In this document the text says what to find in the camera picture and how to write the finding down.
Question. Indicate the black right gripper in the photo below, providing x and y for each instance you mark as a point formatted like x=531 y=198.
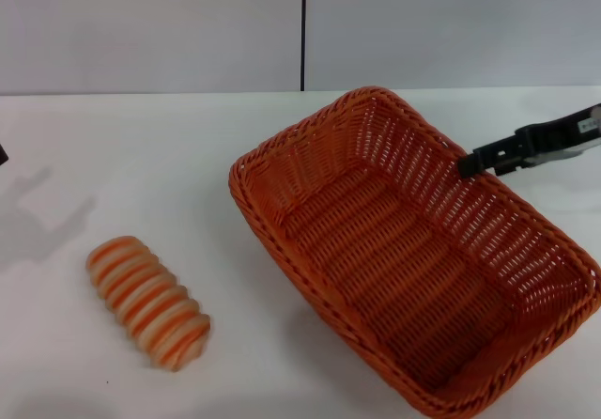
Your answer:
x=559 y=135

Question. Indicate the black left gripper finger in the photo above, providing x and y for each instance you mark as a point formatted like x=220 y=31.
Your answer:
x=3 y=152

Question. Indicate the orange white striped bread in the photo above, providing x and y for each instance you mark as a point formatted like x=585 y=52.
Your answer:
x=148 y=304

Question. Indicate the orange woven plastic basket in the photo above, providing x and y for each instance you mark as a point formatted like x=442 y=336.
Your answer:
x=389 y=268

